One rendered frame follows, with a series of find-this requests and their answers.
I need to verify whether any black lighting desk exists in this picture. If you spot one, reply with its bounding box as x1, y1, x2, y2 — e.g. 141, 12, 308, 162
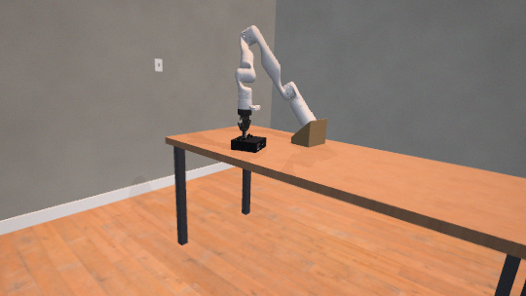
231, 133, 267, 153

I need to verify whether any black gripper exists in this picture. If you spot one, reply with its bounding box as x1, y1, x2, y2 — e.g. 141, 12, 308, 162
238, 109, 252, 138

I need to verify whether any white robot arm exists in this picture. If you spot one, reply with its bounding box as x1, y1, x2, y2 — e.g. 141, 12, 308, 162
235, 25, 315, 128

